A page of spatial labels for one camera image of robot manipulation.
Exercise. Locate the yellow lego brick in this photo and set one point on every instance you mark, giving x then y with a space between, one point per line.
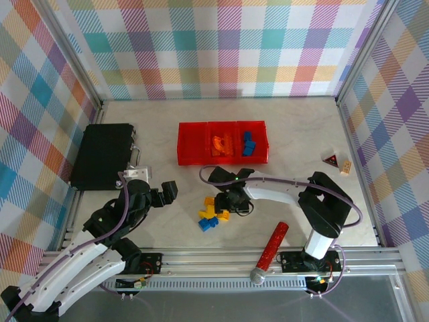
210 209
224 217
209 200
203 213

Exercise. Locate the small electronics board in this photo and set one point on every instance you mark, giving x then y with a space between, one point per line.
137 284
318 283

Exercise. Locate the small wooden block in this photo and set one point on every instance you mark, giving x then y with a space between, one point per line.
345 166

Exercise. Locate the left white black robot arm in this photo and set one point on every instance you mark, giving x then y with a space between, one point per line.
73 261

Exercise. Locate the red black triangular block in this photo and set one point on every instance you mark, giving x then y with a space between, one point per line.
331 160

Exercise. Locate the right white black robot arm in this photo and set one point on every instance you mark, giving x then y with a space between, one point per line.
268 194

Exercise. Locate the red glitter toy microphone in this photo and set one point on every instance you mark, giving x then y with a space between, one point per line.
276 238

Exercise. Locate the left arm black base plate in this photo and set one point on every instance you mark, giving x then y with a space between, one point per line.
152 263

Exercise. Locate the aluminium frame post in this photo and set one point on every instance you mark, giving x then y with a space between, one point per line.
70 50
366 50

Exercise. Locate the aluminium mounting rail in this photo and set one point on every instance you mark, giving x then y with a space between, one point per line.
207 263

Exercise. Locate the black hard carrying case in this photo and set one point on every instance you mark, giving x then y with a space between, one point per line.
100 151

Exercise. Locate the aluminium table side rail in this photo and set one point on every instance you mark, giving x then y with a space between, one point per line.
99 115
349 134

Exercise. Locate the long orange lego plate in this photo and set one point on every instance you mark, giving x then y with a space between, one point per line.
229 144

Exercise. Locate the orange lego arch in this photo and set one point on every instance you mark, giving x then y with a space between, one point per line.
216 141

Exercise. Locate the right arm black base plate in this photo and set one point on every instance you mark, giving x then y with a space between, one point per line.
290 261

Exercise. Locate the blue lego brick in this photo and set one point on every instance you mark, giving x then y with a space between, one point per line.
212 222
251 145
203 224
247 136
247 152

